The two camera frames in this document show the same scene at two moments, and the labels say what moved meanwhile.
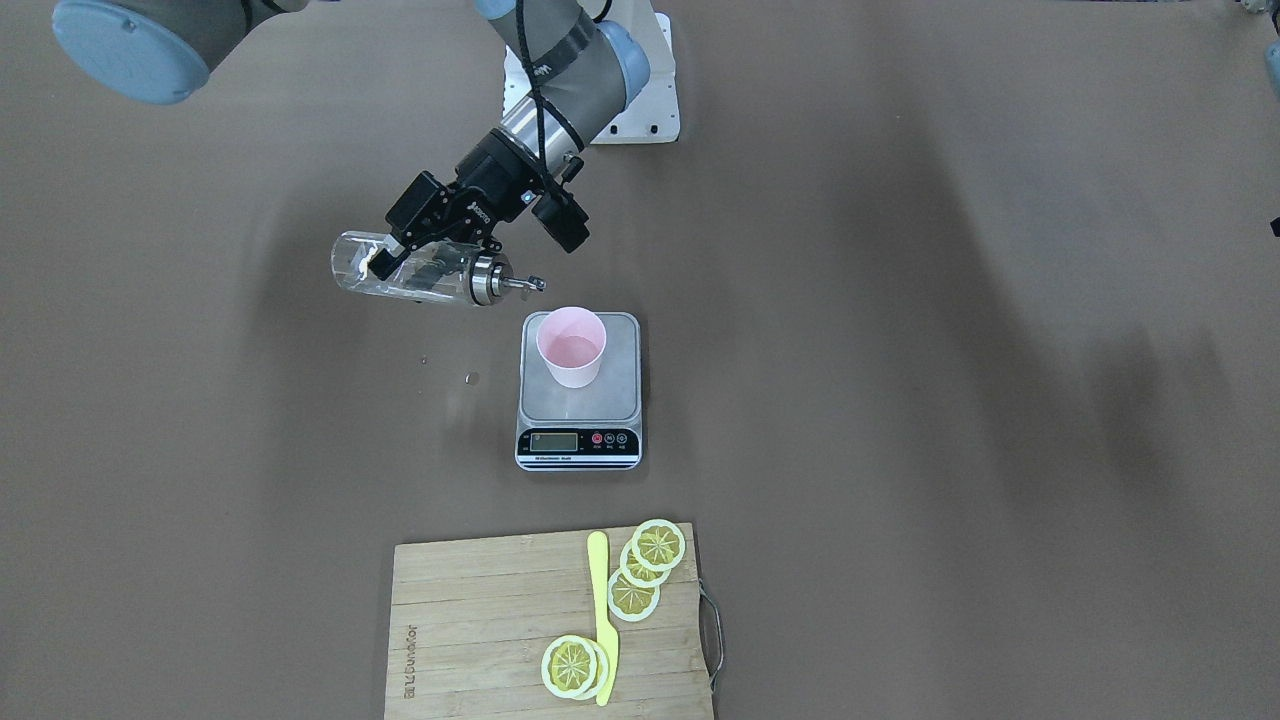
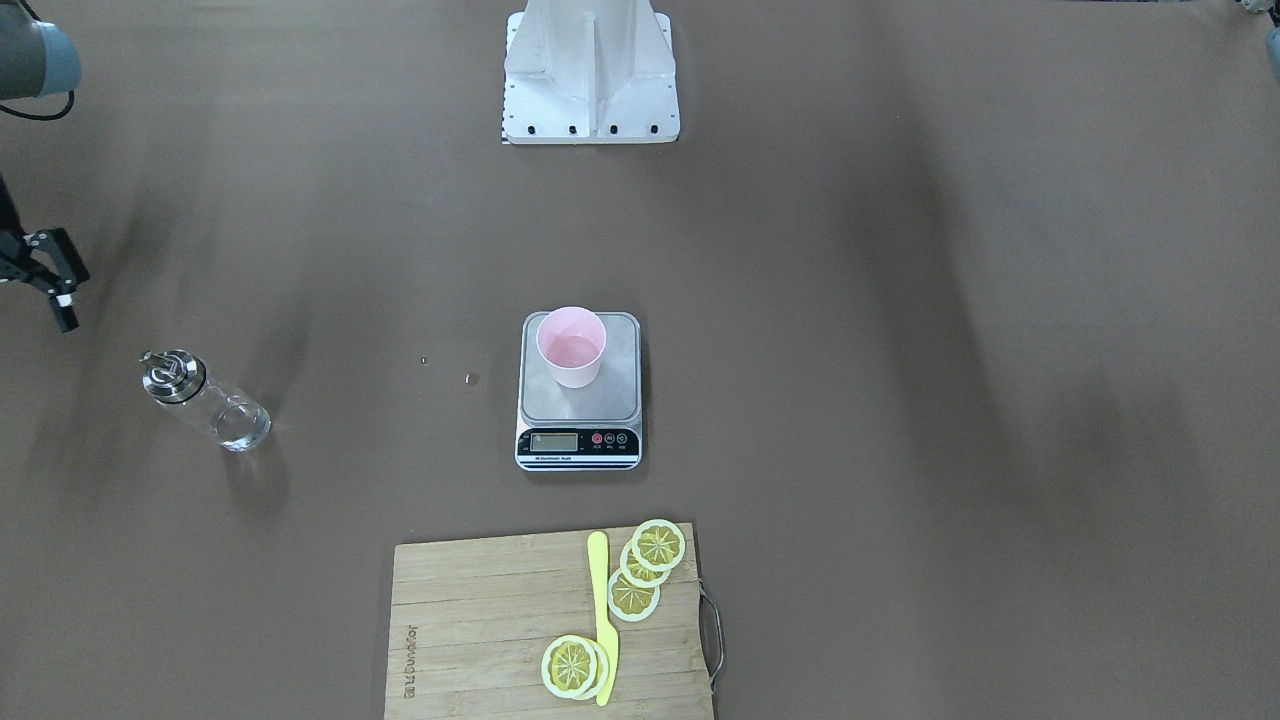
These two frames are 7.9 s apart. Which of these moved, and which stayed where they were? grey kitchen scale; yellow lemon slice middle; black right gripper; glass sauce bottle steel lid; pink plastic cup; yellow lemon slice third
Moved: black right gripper; glass sauce bottle steel lid
Stayed: pink plastic cup; grey kitchen scale; yellow lemon slice middle; yellow lemon slice third
